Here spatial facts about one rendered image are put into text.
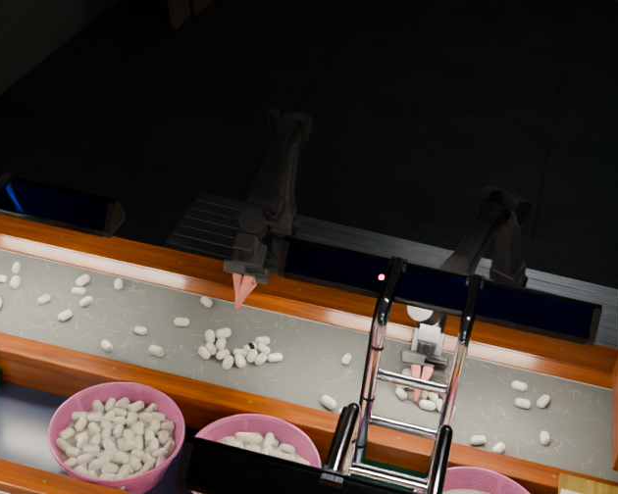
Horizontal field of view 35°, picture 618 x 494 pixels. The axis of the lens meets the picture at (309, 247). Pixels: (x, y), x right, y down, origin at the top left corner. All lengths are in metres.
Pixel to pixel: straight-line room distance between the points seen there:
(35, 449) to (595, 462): 1.15
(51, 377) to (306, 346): 0.56
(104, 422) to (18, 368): 0.27
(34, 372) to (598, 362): 1.26
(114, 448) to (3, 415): 0.30
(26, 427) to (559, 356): 1.18
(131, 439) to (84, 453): 0.09
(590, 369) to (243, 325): 0.79
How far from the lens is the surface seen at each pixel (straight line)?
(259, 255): 2.22
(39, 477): 1.96
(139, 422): 2.06
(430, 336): 2.06
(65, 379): 2.19
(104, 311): 2.34
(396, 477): 1.70
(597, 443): 2.20
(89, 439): 2.07
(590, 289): 2.74
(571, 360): 2.34
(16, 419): 2.20
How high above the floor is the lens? 2.23
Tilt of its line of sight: 36 degrees down
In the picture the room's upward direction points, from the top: 6 degrees clockwise
